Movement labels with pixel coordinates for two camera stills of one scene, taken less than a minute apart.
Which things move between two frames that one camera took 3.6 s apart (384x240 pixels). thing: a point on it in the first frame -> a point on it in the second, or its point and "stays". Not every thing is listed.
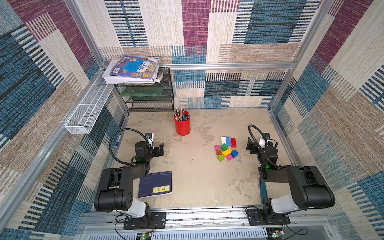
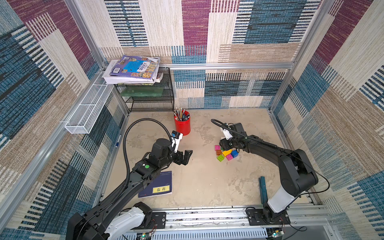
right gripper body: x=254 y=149 -> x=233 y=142
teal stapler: x=263 y=191 stays
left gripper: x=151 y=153 -> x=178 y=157
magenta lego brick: x=229 y=157 stays
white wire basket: x=83 y=118 stays
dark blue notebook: x=155 y=185 stays
